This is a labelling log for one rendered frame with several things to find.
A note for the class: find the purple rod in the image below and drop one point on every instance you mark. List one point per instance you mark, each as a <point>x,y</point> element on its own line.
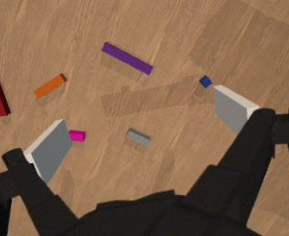
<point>126,58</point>

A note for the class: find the orange rod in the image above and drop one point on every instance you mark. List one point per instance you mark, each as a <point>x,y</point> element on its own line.
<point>54,83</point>

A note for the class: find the grey rod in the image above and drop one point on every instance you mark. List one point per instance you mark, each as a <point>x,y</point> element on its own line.
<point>138,137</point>

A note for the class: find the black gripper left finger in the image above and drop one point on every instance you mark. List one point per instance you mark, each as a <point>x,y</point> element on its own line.
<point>48,212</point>

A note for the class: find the magenta rectangular block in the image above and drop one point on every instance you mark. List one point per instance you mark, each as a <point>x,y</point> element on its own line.
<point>78,136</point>

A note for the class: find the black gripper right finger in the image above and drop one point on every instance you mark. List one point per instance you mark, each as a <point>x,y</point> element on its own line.
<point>231,187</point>

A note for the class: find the small blue cube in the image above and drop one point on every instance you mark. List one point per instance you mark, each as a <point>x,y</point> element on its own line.
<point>205,81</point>

